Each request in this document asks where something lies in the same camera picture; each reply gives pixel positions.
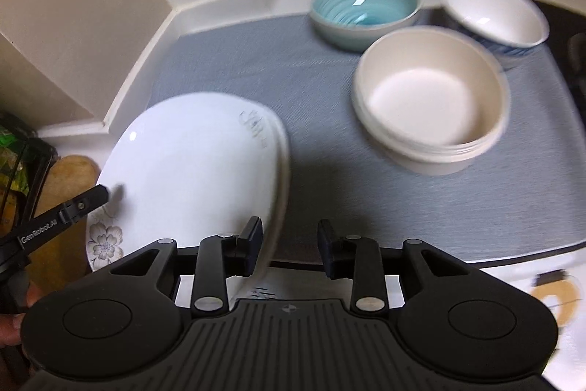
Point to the grey dish mat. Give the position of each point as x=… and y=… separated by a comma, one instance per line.
x=525, y=196

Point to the oval white floral plate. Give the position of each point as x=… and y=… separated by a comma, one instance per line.
x=190, y=167

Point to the black wire rack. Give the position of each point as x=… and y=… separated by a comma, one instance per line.
x=16, y=208

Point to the teal glazed bowl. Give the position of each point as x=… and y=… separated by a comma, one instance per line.
x=353, y=25

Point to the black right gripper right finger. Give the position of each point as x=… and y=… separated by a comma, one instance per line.
x=357, y=258

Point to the yellow green packages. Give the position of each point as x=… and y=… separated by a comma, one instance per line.
x=14, y=175

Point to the cream bowls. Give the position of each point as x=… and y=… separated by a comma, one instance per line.
x=433, y=98

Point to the person left hand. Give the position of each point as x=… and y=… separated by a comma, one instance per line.
x=10, y=324

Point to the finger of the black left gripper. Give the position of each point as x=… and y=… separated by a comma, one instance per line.
x=77, y=208

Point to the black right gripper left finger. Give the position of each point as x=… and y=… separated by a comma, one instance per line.
x=223, y=257

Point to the blue patterned white bowl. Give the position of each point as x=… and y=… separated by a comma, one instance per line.
x=511, y=30

